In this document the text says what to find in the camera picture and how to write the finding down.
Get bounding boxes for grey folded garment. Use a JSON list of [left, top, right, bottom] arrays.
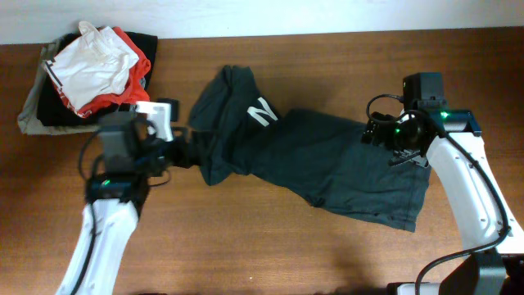
[[17, 34, 112, 135]]

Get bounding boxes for black folded garment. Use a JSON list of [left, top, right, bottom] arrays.
[[36, 27, 158, 127]]

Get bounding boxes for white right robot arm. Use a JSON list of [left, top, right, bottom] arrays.
[[363, 110, 523, 294]]

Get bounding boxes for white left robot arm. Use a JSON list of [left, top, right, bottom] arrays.
[[57, 107, 191, 294]]

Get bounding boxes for dark green t-shirt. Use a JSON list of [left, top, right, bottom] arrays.
[[188, 66, 431, 232]]

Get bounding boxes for red folded garment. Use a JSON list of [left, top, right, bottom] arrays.
[[38, 21, 158, 125]]

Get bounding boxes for white folded garment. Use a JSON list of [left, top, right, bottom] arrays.
[[43, 20, 139, 117]]

